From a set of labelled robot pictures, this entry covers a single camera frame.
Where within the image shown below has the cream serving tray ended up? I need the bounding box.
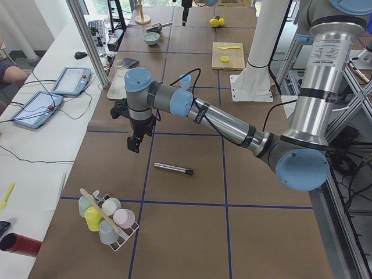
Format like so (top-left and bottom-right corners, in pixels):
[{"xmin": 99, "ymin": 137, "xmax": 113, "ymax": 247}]
[{"xmin": 106, "ymin": 68, "xmax": 129, "ymax": 100}]

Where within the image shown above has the far blue teach pendant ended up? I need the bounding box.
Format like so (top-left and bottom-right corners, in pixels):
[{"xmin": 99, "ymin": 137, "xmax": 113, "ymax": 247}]
[{"xmin": 51, "ymin": 67, "xmax": 91, "ymax": 96}]

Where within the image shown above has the grey-blue cup in rack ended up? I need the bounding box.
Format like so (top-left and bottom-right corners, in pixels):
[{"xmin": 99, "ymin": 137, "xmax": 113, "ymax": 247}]
[{"xmin": 99, "ymin": 220, "xmax": 119, "ymax": 245}]

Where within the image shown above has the bamboo cutting board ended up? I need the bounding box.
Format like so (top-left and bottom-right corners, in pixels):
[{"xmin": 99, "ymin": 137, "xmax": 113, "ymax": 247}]
[{"xmin": 212, "ymin": 42, "xmax": 246, "ymax": 70}]

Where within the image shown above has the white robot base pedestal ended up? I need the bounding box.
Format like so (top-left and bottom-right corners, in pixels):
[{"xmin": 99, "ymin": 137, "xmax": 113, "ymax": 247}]
[{"xmin": 230, "ymin": 0, "xmax": 291, "ymax": 102}]

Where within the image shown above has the blue teach pendant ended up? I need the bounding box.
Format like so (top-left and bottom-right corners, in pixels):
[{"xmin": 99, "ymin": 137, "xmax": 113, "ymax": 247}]
[
  {"xmin": 10, "ymin": 91, "xmax": 63, "ymax": 129},
  {"xmin": 51, "ymin": 67, "xmax": 91, "ymax": 96}
]

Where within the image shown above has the white wire cup rack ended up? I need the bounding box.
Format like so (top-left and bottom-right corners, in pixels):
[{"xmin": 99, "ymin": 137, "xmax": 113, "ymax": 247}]
[{"xmin": 92, "ymin": 190, "xmax": 139, "ymax": 251}]

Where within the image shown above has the green bowl with ice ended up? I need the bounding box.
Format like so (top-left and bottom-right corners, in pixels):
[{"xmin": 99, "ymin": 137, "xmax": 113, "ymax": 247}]
[{"xmin": 142, "ymin": 32, "xmax": 160, "ymax": 46}]

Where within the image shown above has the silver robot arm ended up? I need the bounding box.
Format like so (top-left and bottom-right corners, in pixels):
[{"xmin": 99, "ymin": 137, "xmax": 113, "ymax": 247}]
[
  {"xmin": 181, "ymin": 0, "xmax": 218, "ymax": 26},
  {"xmin": 110, "ymin": 1, "xmax": 371, "ymax": 191}
]

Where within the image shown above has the grey folded cloth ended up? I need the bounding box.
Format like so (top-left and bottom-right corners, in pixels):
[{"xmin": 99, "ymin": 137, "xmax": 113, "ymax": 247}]
[{"xmin": 123, "ymin": 58, "xmax": 139, "ymax": 69}]

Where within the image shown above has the near blue teach pendant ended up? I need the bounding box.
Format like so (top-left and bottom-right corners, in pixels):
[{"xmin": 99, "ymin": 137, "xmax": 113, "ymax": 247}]
[{"xmin": 10, "ymin": 91, "xmax": 63, "ymax": 129}]

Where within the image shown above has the black keyboard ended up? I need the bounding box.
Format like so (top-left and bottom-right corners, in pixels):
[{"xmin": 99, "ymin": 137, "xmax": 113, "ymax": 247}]
[{"xmin": 88, "ymin": 20, "xmax": 106, "ymax": 44}]

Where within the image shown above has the steel muddler with black cap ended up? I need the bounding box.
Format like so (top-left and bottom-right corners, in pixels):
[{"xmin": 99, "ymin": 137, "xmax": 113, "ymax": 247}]
[{"xmin": 153, "ymin": 162, "xmax": 194, "ymax": 176}]

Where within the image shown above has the clear wine glass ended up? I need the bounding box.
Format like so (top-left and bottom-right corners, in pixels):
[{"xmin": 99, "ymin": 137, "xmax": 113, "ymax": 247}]
[{"xmin": 114, "ymin": 60, "xmax": 127, "ymax": 78}]

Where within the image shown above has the yellow lemon slice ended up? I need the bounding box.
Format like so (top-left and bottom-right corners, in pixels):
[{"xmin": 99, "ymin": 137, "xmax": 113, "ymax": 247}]
[{"xmin": 220, "ymin": 56, "xmax": 230, "ymax": 63}]

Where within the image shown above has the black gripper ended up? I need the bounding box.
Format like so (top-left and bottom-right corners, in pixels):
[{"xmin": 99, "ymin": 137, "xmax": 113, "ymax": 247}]
[{"xmin": 110, "ymin": 99, "xmax": 156, "ymax": 153}]

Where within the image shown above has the wooden rack handle rod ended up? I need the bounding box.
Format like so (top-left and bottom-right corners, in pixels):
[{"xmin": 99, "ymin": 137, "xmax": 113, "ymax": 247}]
[{"xmin": 80, "ymin": 188, "xmax": 120, "ymax": 234}]

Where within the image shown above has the green lime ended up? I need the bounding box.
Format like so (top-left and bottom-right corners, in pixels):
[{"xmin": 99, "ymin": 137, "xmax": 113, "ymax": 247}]
[{"xmin": 209, "ymin": 17, "xmax": 220, "ymax": 28}]

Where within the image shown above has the white cup in rack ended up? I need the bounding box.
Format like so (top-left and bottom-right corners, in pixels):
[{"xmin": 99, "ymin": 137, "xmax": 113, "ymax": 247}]
[{"xmin": 102, "ymin": 198, "xmax": 121, "ymax": 216}]

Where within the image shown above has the aluminium frame post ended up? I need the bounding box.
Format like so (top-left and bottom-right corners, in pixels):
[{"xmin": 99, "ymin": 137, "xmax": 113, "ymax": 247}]
[{"xmin": 66, "ymin": 0, "xmax": 109, "ymax": 88}]

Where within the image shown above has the light blue plastic cup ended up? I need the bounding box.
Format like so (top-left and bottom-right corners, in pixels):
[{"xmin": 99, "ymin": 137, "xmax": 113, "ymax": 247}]
[{"xmin": 179, "ymin": 74, "xmax": 192, "ymax": 90}]

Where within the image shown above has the wooden mug tree stand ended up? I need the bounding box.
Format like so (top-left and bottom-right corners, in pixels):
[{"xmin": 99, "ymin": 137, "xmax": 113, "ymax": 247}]
[{"xmin": 134, "ymin": 0, "xmax": 151, "ymax": 25}]

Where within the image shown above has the yellow cup in rack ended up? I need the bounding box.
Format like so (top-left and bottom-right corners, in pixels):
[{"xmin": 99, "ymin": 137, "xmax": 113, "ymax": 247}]
[{"xmin": 84, "ymin": 206, "xmax": 104, "ymax": 232}]

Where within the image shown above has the pink cup in rack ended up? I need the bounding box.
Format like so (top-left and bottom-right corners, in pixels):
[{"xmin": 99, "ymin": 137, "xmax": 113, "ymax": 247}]
[{"xmin": 113, "ymin": 209, "xmax": 135, "ymax": 229}]

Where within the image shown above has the red cylinder tube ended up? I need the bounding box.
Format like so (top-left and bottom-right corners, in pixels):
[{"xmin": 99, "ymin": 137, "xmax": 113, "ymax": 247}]
[{"xmin": 1, "ymin": 233, "xmax": 42, "ymax": 257}]

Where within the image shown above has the black computer mouse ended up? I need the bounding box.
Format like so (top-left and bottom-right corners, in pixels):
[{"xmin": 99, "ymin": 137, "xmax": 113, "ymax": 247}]
[{"xmin": 74, "ymin": 51, "xmax": 88, "ymax": 60}]

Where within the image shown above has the metal ice scoop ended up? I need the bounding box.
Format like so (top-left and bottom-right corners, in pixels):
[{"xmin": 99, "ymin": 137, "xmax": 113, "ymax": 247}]
[{"xmin": 146, "ymin": 22, "xmax": 173, "ymax": 33}]

